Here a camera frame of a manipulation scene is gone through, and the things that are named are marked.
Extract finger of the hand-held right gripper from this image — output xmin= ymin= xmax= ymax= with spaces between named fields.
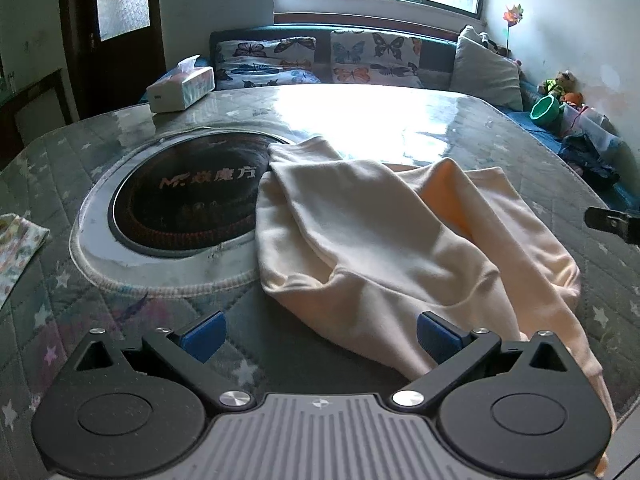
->
xmin=584 ymin=205 xmax=640 ymax=247

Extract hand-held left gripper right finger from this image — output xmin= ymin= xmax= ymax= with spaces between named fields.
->
xmin=390 ymin=311 xmax=587 ymax=413

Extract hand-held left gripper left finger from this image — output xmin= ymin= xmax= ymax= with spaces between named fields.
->
xmin=70 ymin=310 xmax=256 ymax=413

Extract cream garment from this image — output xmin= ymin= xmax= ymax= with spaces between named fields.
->
xmin=254 ymin=136 xmax=618 ymax=478

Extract dark blue clothes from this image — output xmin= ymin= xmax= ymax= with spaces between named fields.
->
xmin=557 ymin=132 xmax=622 ymax=191

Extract round black induction cooker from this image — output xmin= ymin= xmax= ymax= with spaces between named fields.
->
xmin=70 ymin=129 xmax=297 ymax=292

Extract green plastic bowl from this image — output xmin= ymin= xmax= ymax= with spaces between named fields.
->
xmin=530 ymin=94 xmax=562 ymax=123

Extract plush toys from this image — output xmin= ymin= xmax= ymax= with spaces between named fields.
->
xmin=537 ymin=71 xmax=585 ymax=110

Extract grey pillow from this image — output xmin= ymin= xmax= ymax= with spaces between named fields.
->
xmin=450 ymin=26 xmax=525 ymax=112

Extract floral patterned cloth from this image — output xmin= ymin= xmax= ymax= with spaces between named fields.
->
xmin=0 ymin=212 xmax=51 ymax=311

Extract grey quilted star table cover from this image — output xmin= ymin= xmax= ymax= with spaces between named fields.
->
xmin=0 ymin=82 xmax=640 ymax=480

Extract colourful pinwheel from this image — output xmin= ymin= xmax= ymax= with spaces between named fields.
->
xmin=502 ymin=4 xmax=525 ymax=58

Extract white tissue box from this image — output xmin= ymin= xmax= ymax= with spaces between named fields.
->
xmin=146 ymin=55 xmax=216 ymax=112

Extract butterfly print cushion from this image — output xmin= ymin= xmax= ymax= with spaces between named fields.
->
xmin=215 ymin=36 xmax=322 ymax=92
xmin=330 ymin=30 xmax=424 ymax=89

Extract wooden chair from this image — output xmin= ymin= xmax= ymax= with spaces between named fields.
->
xmin=0 ymin=67 xmax=76 ymax=157

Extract dark wooden door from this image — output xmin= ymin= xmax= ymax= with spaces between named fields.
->
xmin=59 ymin=0 xmax=167 ymax=121

